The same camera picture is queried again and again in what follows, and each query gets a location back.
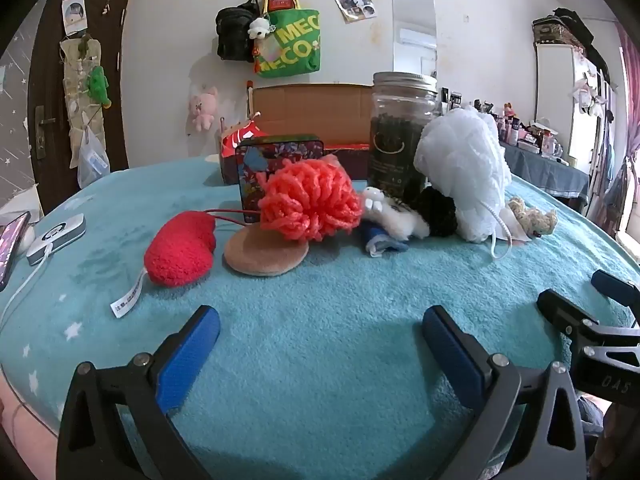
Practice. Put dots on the red cardboard box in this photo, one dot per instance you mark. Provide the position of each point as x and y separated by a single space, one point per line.
310 110

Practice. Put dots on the dark suitcase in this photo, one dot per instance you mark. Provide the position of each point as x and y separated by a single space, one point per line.
565 27

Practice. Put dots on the table with dark cloth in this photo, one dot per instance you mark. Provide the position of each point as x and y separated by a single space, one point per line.
545 170

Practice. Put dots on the row of cosmetic bottles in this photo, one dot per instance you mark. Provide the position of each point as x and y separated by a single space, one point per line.
515 130

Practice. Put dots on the black backpack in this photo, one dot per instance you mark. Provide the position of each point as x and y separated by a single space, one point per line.
232 35

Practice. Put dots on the green tote bag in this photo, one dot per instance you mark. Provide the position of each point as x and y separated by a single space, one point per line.
290 45

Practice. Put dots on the smartphone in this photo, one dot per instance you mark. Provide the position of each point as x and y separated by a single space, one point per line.
10 250

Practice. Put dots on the white wardrobe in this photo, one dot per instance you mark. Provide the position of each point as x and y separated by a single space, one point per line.
555 90

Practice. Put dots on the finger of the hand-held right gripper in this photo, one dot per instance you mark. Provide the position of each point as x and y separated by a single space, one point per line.
565 310
614 286

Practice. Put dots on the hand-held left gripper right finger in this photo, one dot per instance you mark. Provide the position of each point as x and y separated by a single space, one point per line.
452 355

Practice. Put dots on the pink plush toy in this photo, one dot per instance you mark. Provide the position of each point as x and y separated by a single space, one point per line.
202 107

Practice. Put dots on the glass jar with dark contents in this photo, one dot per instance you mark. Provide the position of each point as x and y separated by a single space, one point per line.
395 135

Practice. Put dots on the picture sticker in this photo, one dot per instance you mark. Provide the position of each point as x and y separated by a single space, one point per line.
74 12

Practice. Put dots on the round beige sponge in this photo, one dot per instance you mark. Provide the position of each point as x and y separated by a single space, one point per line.
260 260

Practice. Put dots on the white mesh bath pouf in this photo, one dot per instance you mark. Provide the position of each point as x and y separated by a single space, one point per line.
460 160

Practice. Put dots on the clear plastic bag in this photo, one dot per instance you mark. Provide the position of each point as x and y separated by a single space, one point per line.
92 160

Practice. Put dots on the patterned tin box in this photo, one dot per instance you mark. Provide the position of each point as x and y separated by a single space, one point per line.
255 170

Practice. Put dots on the photo wall poster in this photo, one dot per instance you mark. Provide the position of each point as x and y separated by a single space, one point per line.
352 2

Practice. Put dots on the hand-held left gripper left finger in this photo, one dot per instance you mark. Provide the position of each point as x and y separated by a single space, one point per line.
187 355

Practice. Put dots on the coral knitted bath ball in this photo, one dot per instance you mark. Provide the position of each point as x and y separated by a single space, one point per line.
310 200

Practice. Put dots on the blue cloth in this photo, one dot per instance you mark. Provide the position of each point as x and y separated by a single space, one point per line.
375 238

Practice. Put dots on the dark brown door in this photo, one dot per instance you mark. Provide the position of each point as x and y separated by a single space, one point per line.
50 85

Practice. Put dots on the red heart plush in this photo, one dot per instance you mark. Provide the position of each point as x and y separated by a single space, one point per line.
180 250

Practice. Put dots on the black scrunchie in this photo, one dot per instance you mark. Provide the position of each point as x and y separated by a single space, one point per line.
437 212

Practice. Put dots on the wall mirror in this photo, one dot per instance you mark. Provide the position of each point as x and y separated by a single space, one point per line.
414 20

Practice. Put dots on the white power bank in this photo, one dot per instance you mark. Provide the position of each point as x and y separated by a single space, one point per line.
55 237

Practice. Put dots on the hanging door organiser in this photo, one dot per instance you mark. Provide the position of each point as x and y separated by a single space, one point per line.
75 75

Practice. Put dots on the white plush dog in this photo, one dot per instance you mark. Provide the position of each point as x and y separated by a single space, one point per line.
395 217

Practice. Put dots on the pink curtain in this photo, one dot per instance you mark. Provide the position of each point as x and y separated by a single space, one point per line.
627 110

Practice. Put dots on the green plush toy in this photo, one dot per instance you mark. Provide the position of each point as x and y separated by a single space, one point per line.
97 85

